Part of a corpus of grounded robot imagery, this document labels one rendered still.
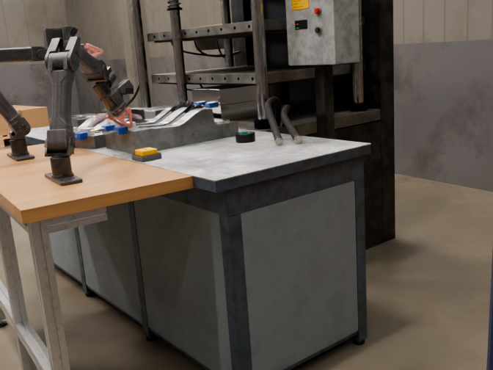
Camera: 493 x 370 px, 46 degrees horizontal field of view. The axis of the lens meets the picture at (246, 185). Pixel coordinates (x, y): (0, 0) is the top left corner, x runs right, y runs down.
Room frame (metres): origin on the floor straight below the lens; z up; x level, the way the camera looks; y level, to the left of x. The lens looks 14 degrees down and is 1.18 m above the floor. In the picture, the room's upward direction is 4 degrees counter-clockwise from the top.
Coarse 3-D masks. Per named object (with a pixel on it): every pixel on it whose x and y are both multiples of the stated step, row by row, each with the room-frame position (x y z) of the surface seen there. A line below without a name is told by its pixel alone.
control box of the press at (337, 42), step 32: (288, 0) 2.75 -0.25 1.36; (320, 0) 2.59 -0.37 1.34; (352, 0) 2.60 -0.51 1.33; (288, 32) 2.76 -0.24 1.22; (320, 32) 2.59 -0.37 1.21; (352, 32) 2.60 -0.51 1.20; (288, 64) 2.77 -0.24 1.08; (320, 64) 2.60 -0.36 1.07; (320, 96) 2.68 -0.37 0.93; (320, 128) 2.68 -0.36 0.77
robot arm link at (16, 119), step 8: (0, 96) 2.29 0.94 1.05; (0, 104) 2.29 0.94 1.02; (8, 104) 2.31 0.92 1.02; (0, 112) 2.30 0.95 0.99; (8, 112) 2.30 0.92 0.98; (16, 112) 2.32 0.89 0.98; (8, 120) 2.30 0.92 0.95; (16, 120) 2.31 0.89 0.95; (24, 120) 2.33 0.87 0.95; (16, 128) 2.31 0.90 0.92
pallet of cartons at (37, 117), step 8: (24, 112) 8.53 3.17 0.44; (32, 112) 8.62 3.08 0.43; (40, 112) 8.71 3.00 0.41; (0, 120) 8.30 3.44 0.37; (32, 120) 8.60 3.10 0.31; (40, 120) 8.69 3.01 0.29; (48, 120) 8.79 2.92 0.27; (0, 128) 8.29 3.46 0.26; (8, 128) 8.36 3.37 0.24; (0, 136) 8.27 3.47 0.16; (8, 136) 8.32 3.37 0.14; (0, 144) 8.22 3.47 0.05
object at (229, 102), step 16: (192, 96) 3.31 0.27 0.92; (208, 96) 3.19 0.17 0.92; (224, 96) 3.12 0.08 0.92; (240, 96) 3.19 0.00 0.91; (256, 96) 3.25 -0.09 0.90; (272, 96) 3.33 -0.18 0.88; (288, 96) 3.40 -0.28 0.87; (224, 112) 3.12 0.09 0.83; (240, 112) 3.18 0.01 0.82; (256, 112) 3.25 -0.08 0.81
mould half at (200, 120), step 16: (176, 112) 2.47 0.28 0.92; (192, 112) 2.39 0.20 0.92; (208, 112) 2.40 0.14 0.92; (144, 128) 2.24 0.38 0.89; (160, 128) 2.26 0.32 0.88; (176, 128) 2.30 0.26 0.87; (192, 128) 2.35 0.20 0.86; (208, 128) 2.40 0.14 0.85; (224, 128) 2.45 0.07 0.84; (112, 144) 2.34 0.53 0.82; (128, 144) 2.23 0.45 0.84; (144, 144) 2.21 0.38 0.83; (160, 144) 2.25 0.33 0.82; (176, 144) 2.30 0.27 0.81
